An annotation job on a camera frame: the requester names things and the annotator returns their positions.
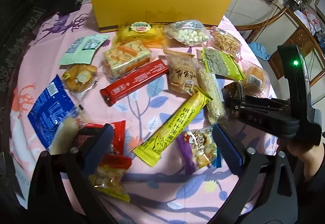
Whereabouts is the bun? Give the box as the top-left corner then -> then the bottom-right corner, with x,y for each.
242,65 -> 271,98

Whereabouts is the pink bag of chips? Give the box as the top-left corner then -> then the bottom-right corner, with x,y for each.
207,26 -> 242,62

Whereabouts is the rice cracker pack orange label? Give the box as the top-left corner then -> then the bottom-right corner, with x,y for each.
102,40 -> 152,80

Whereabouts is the light green snack packet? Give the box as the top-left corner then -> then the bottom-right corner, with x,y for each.
58,34 -> 109,66

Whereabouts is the person's right hand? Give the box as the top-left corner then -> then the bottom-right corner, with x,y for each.
276,138 -> 324,181

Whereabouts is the small dark snack packet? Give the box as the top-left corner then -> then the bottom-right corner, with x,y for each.
222,82 -> 245,100

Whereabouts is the red snack packet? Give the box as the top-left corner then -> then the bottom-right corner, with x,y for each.
74,121 -> 126,155

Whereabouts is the purple popcorn packet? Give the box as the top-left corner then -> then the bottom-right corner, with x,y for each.
176,126 -> 221,175

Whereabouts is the yellow red candy packet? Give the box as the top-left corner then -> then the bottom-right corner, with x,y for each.
88,154 -> 132,202

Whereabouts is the sesame bar clear packet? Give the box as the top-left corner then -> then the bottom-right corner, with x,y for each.
197,68 -> 228,124

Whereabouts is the green pumpkin seed packet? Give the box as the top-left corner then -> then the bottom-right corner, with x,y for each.
202,47 -> 246,82

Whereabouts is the long yellow bar packet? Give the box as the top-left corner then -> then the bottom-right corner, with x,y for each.
132,86 -> 213,167

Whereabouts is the brown cracker clear packet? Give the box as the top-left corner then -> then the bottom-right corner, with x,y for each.
163,49 -> 198,95

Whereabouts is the blue cloth on chair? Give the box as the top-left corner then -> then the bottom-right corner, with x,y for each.
248,41 -> 271,61

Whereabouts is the blue snack packet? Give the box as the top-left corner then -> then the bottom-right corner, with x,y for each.
28,76 -> 74,148

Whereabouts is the round cake clear packet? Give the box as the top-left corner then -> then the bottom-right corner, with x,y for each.
61,64 -> 98,101

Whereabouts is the pink patterned tablecloth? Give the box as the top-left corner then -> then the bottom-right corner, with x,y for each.
10,1 -> 278,224

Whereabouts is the red wafer bar packet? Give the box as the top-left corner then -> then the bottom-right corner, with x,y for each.
100,59 -> 168,106

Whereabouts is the white candy clear bag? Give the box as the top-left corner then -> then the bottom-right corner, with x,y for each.
164,19 -> 214,47

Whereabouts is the wooden chair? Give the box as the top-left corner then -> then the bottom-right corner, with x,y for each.
236,6 -> 324,86

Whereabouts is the yellow bread snack packet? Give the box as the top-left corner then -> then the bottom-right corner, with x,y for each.
112,22 -> 165,49

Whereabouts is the dark carved wooden furniture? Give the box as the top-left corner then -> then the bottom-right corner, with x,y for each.
0,0 -> 83,103

